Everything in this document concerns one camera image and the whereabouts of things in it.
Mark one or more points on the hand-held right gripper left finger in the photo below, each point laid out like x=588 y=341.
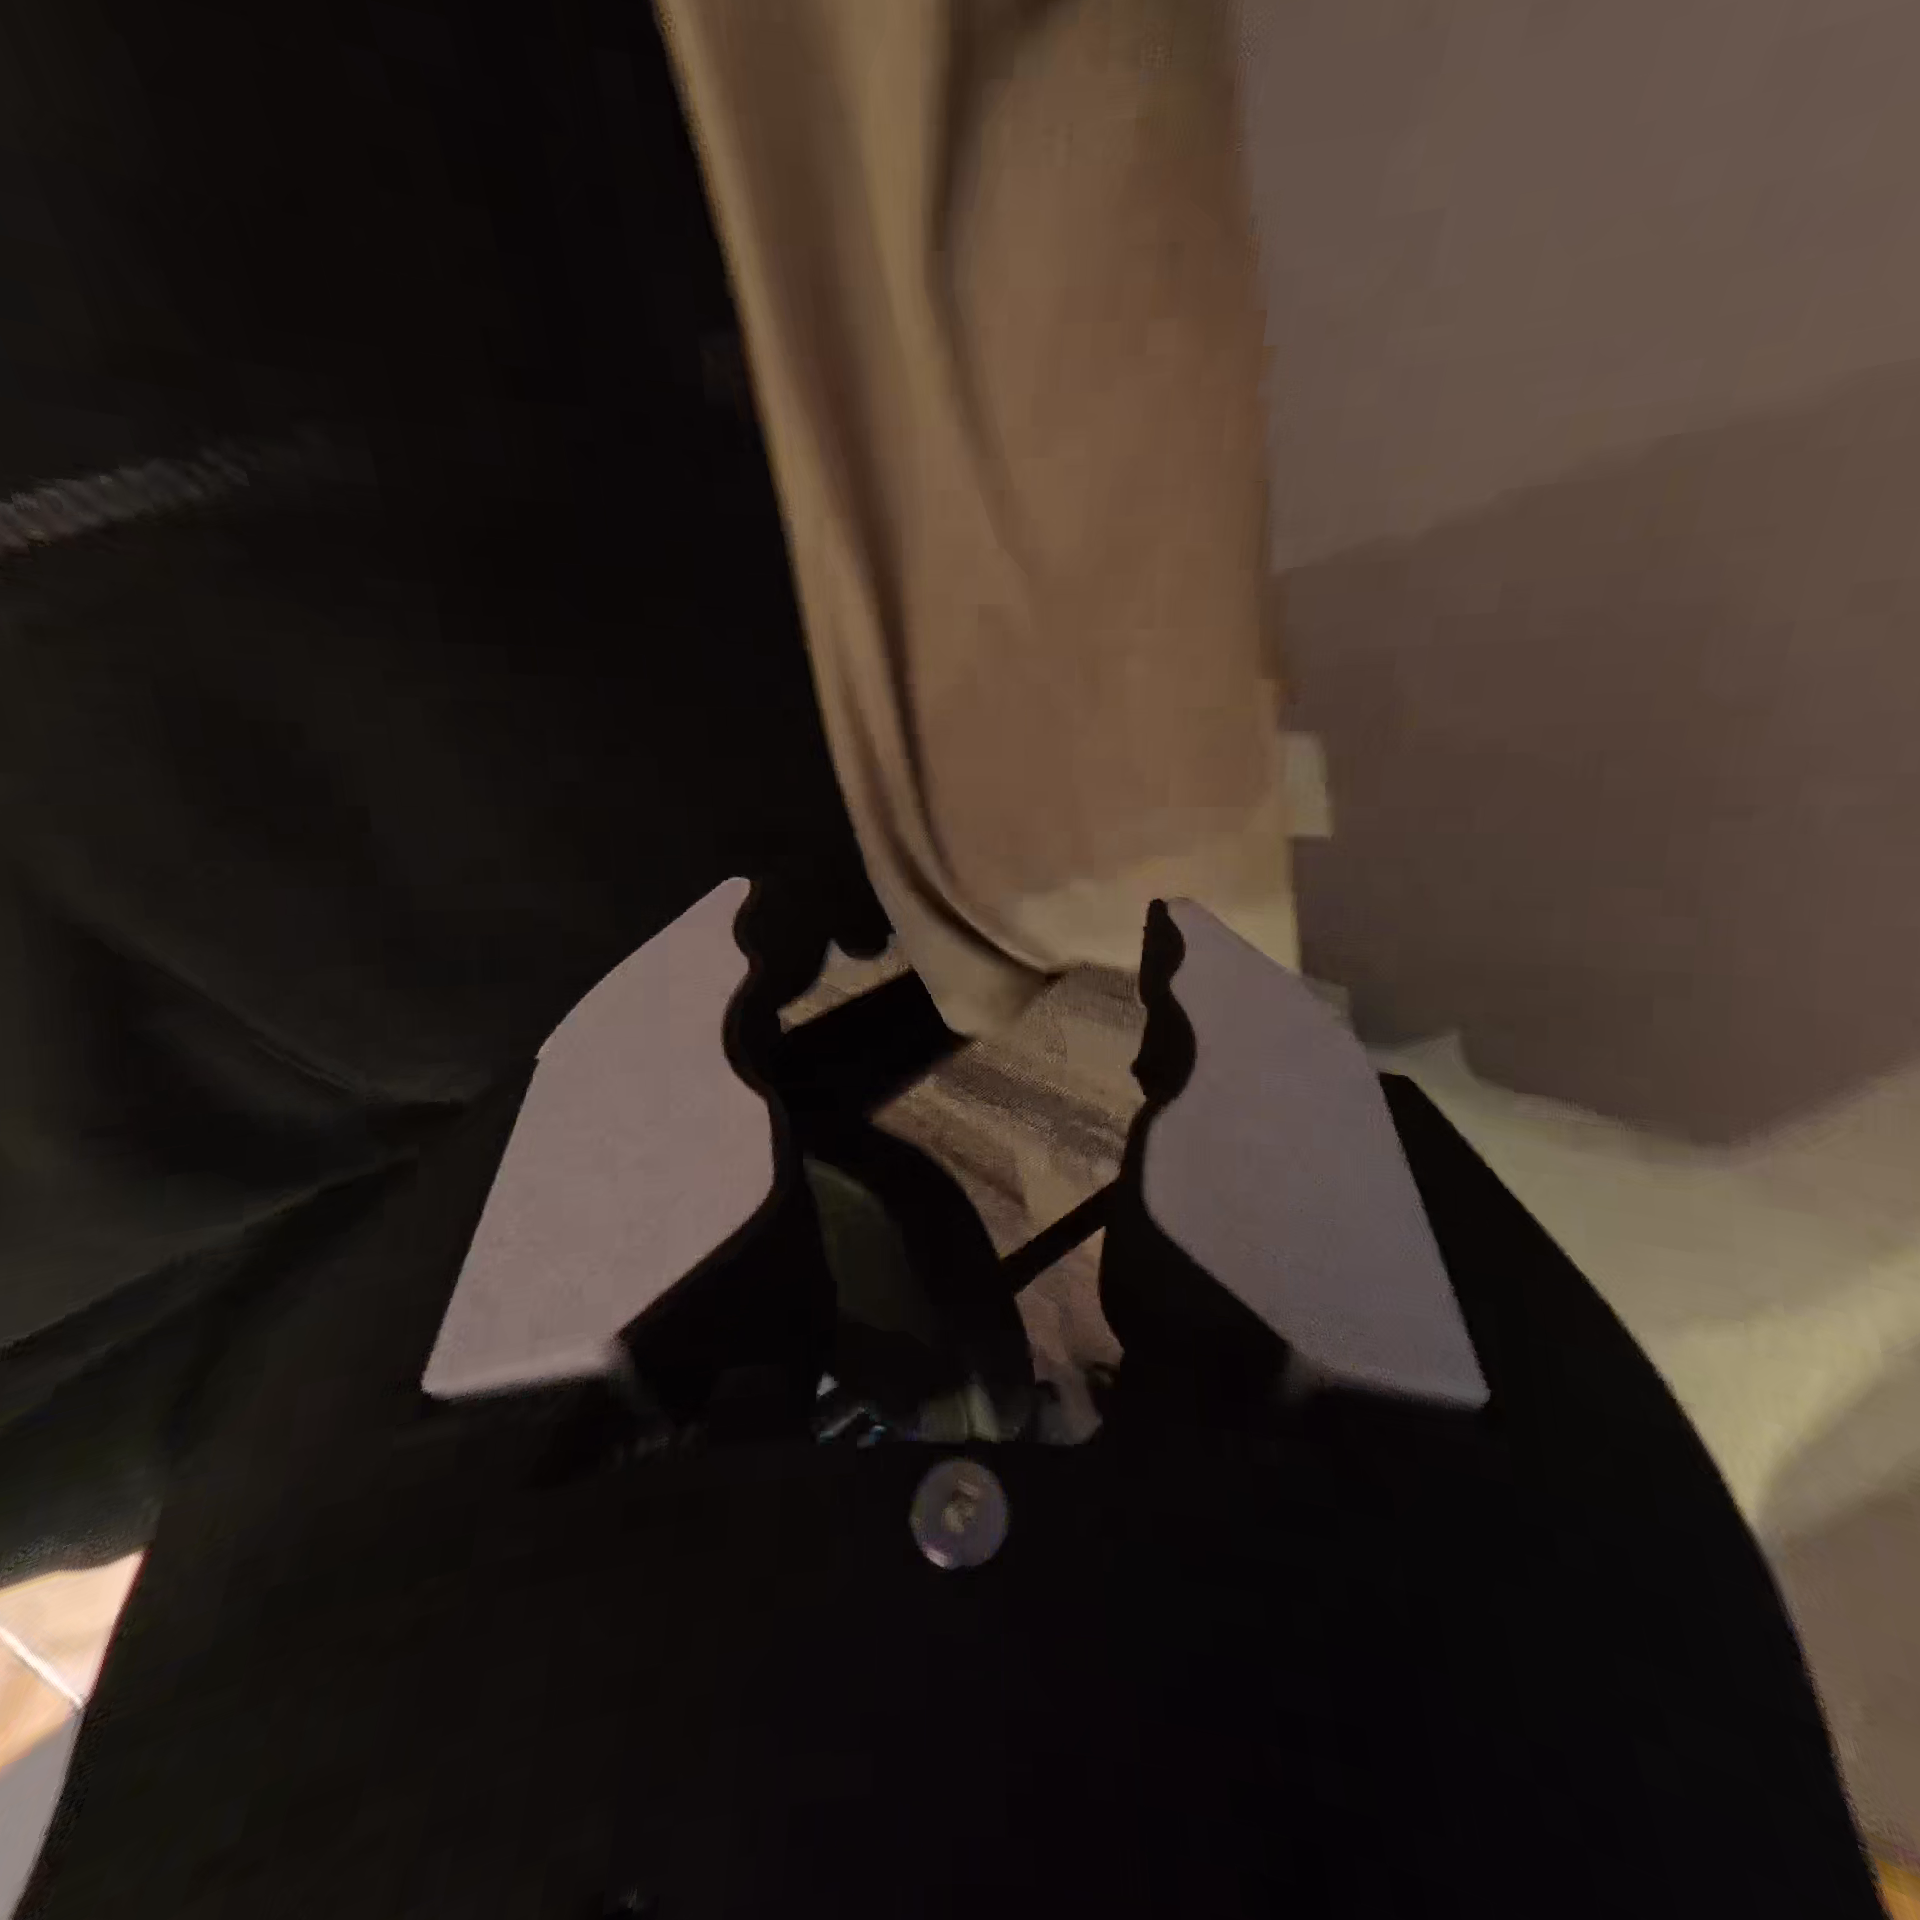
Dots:
x=628 y=1170

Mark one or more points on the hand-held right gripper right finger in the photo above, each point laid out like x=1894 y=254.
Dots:
x=1290 y=1184

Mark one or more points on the person's black garment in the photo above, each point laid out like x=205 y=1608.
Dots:
x=301 y=750

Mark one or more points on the beige hanging cloth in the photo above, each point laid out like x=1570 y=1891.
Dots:
x=1020 y=524

